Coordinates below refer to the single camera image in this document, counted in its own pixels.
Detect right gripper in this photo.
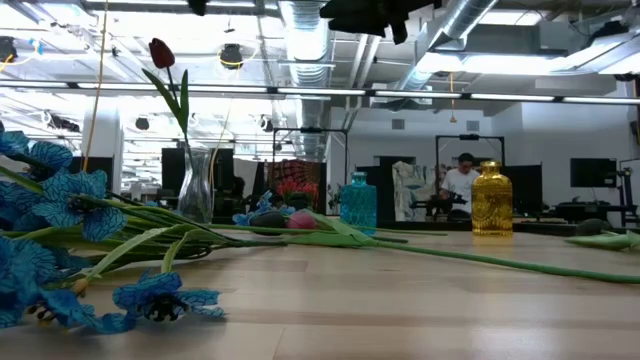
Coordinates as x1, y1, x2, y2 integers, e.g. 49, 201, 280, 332
319, 0, 444, 46

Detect red artificial tulip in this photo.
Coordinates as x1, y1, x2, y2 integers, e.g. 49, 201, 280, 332
285, 209, 640, 285
141, 37, 201, 219

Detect red background flowers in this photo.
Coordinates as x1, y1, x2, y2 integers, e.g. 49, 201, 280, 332
275, 177, 321, 200

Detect blue glass vase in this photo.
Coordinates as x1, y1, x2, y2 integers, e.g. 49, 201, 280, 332
340, 171, 378, 236

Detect clear glass vase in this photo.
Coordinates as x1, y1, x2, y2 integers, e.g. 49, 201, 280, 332
177, 144, 215, 225

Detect yellow glass vase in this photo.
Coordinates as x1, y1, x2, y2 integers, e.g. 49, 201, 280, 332
470, 160, 515, 238

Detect black ceiling dome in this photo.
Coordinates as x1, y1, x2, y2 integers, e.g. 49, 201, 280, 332
218, 43, 245, 70

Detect long ceiling light bar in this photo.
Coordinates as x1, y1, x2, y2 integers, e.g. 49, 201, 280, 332
0, 79, 640, 106

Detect black partition panel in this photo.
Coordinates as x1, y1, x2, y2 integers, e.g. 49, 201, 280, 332
69, 156, 115, 194
160, 147, 187, 197

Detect red patterned cloth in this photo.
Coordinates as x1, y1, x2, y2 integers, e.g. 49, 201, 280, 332
266, 159, 322, 201

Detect white teal patterned cloth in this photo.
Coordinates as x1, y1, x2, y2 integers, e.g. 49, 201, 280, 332
392, 160, 439, 222

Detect person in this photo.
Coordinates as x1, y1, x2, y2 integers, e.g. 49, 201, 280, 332
439, 152, 482, 222

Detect black monitor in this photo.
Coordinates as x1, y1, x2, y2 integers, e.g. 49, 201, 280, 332
570, 157, 618, 189

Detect dark office desk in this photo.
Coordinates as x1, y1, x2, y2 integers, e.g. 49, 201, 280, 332
552, 201, 640, 227

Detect wide silver ceiling duct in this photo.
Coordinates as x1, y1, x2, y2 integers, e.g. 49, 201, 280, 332
277, 0, 332, 161

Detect narrow silver ceiling duct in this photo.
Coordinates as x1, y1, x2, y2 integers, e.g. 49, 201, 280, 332
399, 0, 501, 96

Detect yellow hanging cord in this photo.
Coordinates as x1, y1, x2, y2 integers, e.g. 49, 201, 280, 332
81, 0, 110, 174

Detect black background station frame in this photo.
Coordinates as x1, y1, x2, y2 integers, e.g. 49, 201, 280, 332
434, 133, 506, 169

